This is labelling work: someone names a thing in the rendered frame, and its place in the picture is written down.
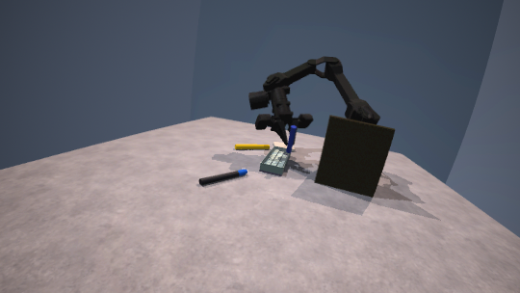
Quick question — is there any keyboard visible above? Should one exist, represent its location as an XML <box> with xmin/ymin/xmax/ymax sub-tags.
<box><xmin>259</xmin><ymin>146</ymin><xmax>291</xmax><ymax>176</ymax></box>

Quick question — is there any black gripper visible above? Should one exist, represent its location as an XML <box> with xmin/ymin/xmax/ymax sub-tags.
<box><xmin>255</xmin><ymin>99</ymin><xmax>313</xmax><ymax>146</ymax></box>

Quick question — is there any black marker with blue cap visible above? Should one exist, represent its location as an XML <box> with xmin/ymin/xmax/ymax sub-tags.
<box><xmin>199</xmin><ymin>170</ymin><xmax>247</xmax><ymax>186</ymax></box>

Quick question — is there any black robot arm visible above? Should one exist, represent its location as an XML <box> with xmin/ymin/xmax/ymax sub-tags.
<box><xmin>248</xmin><ymin>56</ymin><xmax>380</xmax><ymax>124</ymax></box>

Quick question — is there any blue stylus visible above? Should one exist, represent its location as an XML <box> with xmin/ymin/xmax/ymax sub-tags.
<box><xmin>286</xmin><ymin>125</ymin><xmax>297</xmax><ymax>159</ymax></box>

